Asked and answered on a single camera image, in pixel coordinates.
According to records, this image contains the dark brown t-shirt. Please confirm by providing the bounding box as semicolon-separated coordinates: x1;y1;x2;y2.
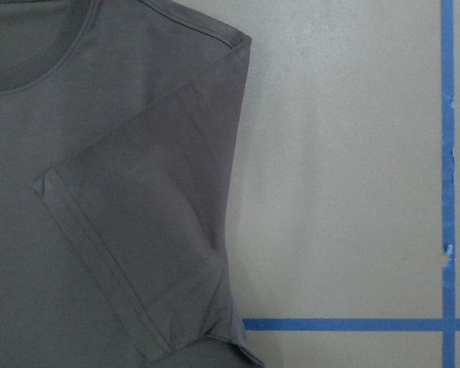
0;1;262;367

